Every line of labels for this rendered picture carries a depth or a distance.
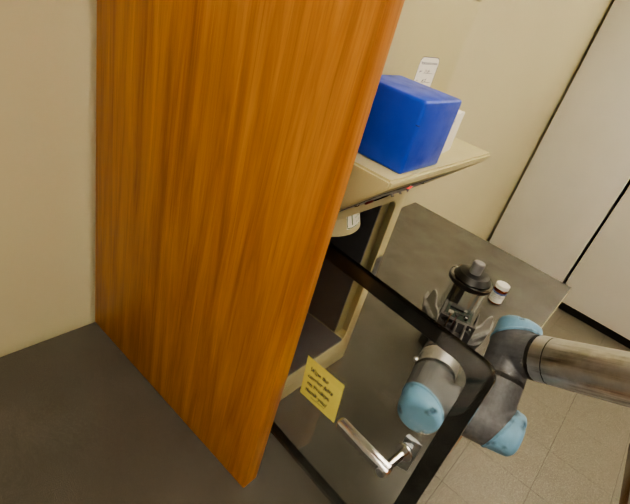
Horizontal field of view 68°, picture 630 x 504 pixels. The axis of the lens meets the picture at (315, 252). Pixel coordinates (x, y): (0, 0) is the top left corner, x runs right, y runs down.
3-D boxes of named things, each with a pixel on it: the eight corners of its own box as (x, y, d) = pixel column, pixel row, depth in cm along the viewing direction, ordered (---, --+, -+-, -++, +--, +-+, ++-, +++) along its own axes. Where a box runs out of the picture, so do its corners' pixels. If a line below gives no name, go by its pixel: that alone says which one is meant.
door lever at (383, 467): (356, 413, 66) (362, 401, 64) (408, 465, 61) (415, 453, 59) (330, 431, 62) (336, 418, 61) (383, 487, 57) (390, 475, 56)
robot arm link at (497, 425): (540, 393, 73) (472, 362, 77) (517, 462, 70) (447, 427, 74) (527, 397, 80) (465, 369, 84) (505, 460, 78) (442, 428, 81)
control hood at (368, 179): (299, 211, 64) (317, 142, 59) (413, 178, 87) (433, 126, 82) (364, 253, 59) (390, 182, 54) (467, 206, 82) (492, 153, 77)
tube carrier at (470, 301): (424, 322, 129) (455, 259, 118) (461, 340, 126) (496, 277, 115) (414, 343, 120) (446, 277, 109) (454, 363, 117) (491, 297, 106)
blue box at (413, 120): (337, 143, 61) (357, 72, 56) (379, 137, 68) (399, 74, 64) (399, 175, 56) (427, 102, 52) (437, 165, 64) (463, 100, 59)
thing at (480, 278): (454, 268, 118) (464, 247, 115) (489, 284, 116) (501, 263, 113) (447, 284, 111) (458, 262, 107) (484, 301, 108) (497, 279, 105)
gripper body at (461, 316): (482, 313, 93) (470, 350, 83) (465, 342, 98) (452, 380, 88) (446, 296, 95) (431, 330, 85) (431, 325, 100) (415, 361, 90)
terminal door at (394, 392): (259, 412, 86) (311, 227, 65) (382, 557, 69) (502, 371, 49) (255, 414, 85) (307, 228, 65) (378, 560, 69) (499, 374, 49)
